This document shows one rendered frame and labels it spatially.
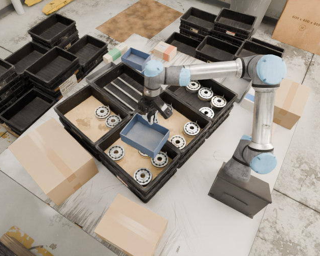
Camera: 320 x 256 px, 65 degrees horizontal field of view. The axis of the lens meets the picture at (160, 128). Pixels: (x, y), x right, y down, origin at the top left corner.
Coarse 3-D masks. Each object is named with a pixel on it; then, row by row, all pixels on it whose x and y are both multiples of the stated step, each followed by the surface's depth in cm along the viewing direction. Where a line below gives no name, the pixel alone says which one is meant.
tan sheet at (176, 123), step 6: (174, 114) 169; (180, 114) 169; (162, 120) 166; (168, 120) 166; (174, 120) 166; (180, 120) 166; (186, 120) 167; (168, 126) 163; (174, 126) 164; (180, 126) 164; (174, 132) 161; (180, 132) 161; (168, 138) 158; (186, 138) 159; (192, 138) 159; (186, 144) 156
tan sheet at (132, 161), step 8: (112, 144) 155; (120, 144) 155; (128, 152) 152; (136, 152) 152; (128, 160) 149; (136, 160) 150; (144, 160) 150; (160, 160) 150; (128, 168) 146; (136, 168) 147; (152, 168) 147; (144, 176) 144; (152, 176) 144
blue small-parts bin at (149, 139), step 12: (132, 120) 130; (144, 120) 132; (120, 132) 124; (132, 132) 132; (144, 132) 132; (156, 132) 132; (168, 132) 125; (132, 144) 125; (144, 144) 128; (156, 144) 128
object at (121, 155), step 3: (111, 147) 150; (114, 147) 150; (117, 147) 150; (120, 147) 151; (108, 150) 149; (111, 150) 149; (120, 150) 149; (123, 150) 149; (108, 153) 148; (111, 153) 148; (120, 153) 148; (123, 153) 148; (111, 156) 147; (114, 156) 147; (117, 156) 147; (120, 156) 147; (114, 159) 146; (117, 159) 146
